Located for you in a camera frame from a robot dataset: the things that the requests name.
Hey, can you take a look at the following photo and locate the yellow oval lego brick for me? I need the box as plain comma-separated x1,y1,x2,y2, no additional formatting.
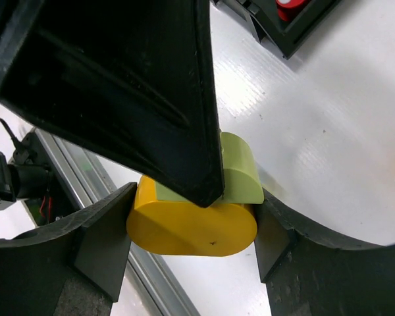
126,176,257,257

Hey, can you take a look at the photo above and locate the aluminium rail frame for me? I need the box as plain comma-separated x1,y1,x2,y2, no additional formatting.
36,130,198,315

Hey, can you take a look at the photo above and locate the red flower print lego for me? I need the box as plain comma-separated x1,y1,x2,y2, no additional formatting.
276,0,309,22

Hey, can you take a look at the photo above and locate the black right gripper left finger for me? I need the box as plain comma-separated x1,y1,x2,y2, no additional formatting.
0,182,138,316

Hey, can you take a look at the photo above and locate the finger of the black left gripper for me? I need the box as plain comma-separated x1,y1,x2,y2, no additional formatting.
0,1,224,207

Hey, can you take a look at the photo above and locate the light green curved lego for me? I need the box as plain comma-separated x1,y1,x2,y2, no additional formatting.
154,131,264,207

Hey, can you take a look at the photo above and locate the black four-compartment sorting tray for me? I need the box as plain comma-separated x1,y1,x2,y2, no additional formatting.
212,0,340,60

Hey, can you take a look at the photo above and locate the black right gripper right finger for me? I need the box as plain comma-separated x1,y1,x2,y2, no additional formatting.
255,192,395,315

